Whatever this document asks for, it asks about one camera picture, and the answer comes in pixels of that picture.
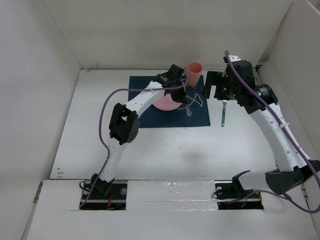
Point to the pink plastic plate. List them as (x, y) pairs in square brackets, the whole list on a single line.
[(166, 103)]

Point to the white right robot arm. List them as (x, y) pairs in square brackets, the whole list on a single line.
[(293, 165)]

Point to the dark blue cloth placemat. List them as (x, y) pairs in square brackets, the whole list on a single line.
[(155, 117)]

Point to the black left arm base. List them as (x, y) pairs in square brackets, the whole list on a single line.
[(110, 196)]

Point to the aluminium rail front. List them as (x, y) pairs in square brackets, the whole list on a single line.
[(169, 190)]

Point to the pink plastic cup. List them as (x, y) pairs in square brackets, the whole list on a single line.
[(194, 71)]

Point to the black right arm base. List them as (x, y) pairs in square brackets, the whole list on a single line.
[(230, 195)]

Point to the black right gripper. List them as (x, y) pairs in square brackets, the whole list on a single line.
[(214, 78)]

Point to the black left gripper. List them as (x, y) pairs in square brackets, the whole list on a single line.
[(181, 97)]

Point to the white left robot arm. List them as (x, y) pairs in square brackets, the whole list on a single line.
[(124, 121)]

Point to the fork with green handle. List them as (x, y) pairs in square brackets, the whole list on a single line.
[(223, 116)]

